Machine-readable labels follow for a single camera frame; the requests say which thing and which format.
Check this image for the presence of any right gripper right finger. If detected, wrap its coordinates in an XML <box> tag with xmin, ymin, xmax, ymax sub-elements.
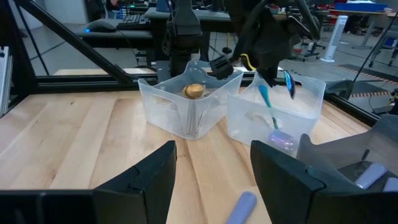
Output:
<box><xmin>250</xmin><ymin>140</ymin><xmax>398</xmax><ymax>224</ymax></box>

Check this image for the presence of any clear plastic bin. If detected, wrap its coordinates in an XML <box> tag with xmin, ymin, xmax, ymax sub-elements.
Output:
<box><xmin>226</xmin><ymin>71</ymin><xmax>327</xmax><ymax>156</ymax></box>
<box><xmin>137</xmin><ymin>60</ymin><xmax>244</xmax><ymax>141</ymax></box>

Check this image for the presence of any black aluminium table frame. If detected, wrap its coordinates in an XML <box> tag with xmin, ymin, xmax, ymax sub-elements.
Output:
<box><xmin>0</xmin><ymin>0</ymin><xmax>382</xmax><ymax>127</ymax></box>

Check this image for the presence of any black desk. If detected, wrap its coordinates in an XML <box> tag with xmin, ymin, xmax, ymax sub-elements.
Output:
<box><xmin>65</xmin><ymin>18</ymin><xmax>157</xmax><ymax>50</ymax></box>

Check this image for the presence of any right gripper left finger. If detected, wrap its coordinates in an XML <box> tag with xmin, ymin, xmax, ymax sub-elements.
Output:
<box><xmin>0</xmin><ymin>140</ymin><xmax>177</xmax><ymax>224</ymax></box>

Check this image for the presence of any black keyboard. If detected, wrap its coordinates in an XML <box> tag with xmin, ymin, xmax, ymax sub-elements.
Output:
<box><xmin>116</xmin><ymin>13</ymin><xmax>150</xmax><ymax>31</ymax></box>

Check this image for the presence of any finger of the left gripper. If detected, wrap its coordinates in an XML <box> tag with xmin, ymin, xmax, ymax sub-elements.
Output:
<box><xmin>258</xmin><ymin>67</ymin><xmax>280</xmax><ymax>88</ymax></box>

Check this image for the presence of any white tower fan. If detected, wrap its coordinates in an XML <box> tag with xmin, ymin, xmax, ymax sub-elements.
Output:
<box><xmin>320</xmin><ymin>15</ymin><xmax>349</xmax><ymax>63</ymax></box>

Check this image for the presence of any blue storage crate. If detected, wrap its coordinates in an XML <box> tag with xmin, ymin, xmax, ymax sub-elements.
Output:
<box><xmin>334</xmin><ymin>1</ymin><xmax>389</xmax><ymax>13</ymax></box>

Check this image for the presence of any black office chair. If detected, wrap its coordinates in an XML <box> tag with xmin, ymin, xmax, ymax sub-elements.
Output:
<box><xmin>292</xmin><ymin>30</ymin><xmax>328</xmax><ymax>62</ymax></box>

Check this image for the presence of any gold spoon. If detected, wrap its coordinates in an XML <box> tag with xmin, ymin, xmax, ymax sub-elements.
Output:
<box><xmin>182</xmin><ymin>83</ymin><xmax>206</xmax><ymax>138</ymax></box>
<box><xmin>186</xmin><ymin>93</ymin><xmax>200</xmax><ymax>138</ymax></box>

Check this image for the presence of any black computer mouse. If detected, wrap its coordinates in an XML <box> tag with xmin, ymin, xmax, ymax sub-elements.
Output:
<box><xmin>85</xmin><ymin>19</ymin><xmax>118</xmax><ymax>34</ymax></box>

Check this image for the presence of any small hazard-striped black mat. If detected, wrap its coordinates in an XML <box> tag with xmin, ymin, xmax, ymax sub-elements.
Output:
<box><xmin>335</xmin><ymin>63</ymin><xmax>398</xmax><ymax>98</ymax></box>

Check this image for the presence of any dark grey plastic bin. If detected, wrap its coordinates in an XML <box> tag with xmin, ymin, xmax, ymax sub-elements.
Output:
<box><xmin>297</xmin><ymin>114</ymin><xmax>398</xmax><ymax>192</ymax></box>

